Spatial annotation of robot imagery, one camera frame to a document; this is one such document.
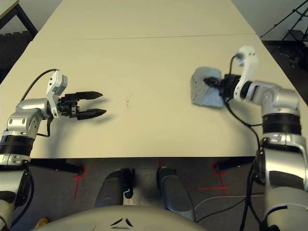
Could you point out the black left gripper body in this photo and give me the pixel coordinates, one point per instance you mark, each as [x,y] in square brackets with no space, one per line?
[68,106]

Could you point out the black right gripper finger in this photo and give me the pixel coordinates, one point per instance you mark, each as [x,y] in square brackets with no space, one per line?
[212,81]

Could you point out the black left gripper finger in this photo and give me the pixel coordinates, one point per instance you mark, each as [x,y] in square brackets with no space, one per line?
[89,95]
[92,113]

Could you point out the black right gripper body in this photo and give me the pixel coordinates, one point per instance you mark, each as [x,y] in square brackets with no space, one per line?
[228,86]

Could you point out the light blue rag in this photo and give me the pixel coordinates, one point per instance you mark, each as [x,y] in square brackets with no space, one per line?
[204,96]

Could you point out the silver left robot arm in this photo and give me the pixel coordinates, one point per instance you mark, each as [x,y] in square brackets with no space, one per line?
[26,108]

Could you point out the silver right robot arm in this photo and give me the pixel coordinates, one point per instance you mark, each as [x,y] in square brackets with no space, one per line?
[279,96]

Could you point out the faint brown stain streak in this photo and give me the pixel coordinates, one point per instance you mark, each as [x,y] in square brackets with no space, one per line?
[127,102]

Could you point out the black table foot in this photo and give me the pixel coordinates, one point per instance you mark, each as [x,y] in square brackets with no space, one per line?
[62,166]
[231,164]

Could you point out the grey robot left leg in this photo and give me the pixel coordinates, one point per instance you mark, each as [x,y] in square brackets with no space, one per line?
[113,190]

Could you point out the grey robot leg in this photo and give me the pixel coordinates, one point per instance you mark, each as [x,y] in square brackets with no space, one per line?
[113,190]
[175,192]

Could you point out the black foam floor mat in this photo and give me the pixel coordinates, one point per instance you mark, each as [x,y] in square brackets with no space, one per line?
[12,48]

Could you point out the black tripod stand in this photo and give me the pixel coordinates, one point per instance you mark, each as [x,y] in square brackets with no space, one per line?
[294,34]

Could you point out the grey robot torso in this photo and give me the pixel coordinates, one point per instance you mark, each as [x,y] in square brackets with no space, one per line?
[108,216]

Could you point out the grey robot right leg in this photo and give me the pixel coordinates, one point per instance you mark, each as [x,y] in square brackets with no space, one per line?
[175,192]

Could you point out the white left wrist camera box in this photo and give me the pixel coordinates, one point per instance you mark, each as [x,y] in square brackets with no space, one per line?
[56,81]

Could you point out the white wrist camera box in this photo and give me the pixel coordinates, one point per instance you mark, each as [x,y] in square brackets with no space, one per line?
[56,81]
[250,60]

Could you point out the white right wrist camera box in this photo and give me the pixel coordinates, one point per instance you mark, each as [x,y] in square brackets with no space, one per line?
[250,60]

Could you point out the side table with black frame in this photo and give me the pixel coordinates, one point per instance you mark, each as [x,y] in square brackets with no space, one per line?
[4,7]

